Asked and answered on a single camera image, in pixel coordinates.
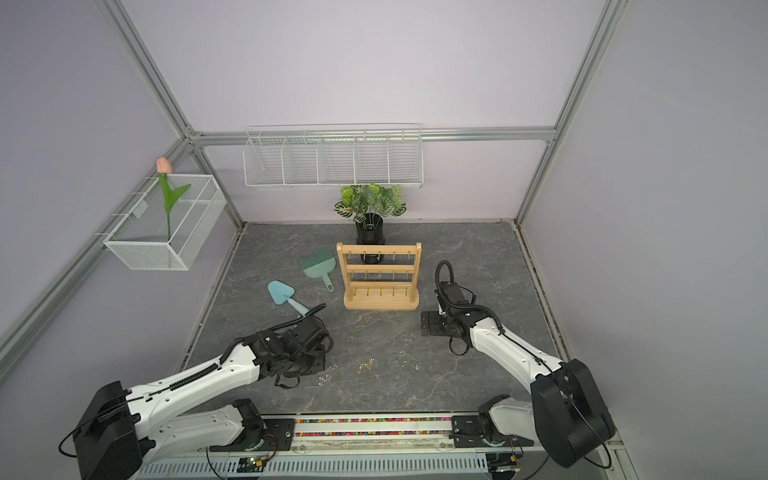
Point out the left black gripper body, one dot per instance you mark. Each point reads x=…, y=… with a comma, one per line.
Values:
x=309, y=363

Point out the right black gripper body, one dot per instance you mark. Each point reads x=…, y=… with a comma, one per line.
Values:
x=437, y=324

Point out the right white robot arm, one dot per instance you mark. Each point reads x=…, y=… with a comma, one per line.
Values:
x=528, y=372

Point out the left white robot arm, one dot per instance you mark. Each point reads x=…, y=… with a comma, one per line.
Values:
x=124, y=429

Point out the wooden jewelry display stand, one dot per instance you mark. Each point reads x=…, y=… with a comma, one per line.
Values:
x=380, y=277

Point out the teal small shovel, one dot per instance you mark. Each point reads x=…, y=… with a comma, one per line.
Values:
x=282, y=293

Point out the potted green plant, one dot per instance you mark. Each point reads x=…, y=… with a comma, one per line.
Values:
x=368, y=205

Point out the pink artificial tulip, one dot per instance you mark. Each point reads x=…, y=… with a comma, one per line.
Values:
x=170, y=195

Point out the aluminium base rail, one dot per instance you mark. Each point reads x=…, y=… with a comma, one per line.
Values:
x=384, y=427

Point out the white slotted cable duct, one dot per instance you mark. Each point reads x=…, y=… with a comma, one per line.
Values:
x=315, y=466

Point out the white mesh wall basket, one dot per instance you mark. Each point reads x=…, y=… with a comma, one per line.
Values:
x=139, y=239

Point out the white wire wall shelf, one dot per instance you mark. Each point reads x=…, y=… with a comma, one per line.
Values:
x=333, y=155

